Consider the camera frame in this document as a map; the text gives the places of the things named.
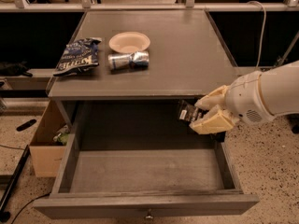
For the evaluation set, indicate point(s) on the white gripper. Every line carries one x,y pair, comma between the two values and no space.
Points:
246,98

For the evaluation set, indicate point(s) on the black rxbar chocolate wrapper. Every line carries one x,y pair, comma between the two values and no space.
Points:
189,113

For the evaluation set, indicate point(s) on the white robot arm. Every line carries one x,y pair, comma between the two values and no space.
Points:
280,89

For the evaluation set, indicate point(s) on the open grey top drawer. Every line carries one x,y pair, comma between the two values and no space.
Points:
174,173

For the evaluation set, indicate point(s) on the metal drawer knob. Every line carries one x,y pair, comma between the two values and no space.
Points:
149,215

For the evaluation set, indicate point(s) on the crushed silver blue can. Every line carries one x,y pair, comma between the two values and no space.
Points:
139,59

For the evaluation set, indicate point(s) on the beige paper bowl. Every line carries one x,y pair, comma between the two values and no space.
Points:
129,42

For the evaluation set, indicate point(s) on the grey wooden cabinet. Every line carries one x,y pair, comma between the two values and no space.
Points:
186,60

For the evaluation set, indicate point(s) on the blue kettle chips bag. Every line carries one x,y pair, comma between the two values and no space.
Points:
78,57

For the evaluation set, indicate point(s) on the green bottle in box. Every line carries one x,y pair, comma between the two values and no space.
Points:
61,136

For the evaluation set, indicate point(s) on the cardboard box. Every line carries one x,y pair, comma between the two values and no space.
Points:
47,155

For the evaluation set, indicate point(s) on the black marker on floor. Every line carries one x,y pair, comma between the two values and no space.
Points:
26,125

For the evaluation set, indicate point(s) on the black cloth on ledge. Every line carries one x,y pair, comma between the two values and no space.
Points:
14,69

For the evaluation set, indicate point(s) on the black bar on floor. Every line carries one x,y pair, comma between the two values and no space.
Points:
9,183

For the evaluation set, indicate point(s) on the metal railing frame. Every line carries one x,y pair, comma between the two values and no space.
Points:
78,5

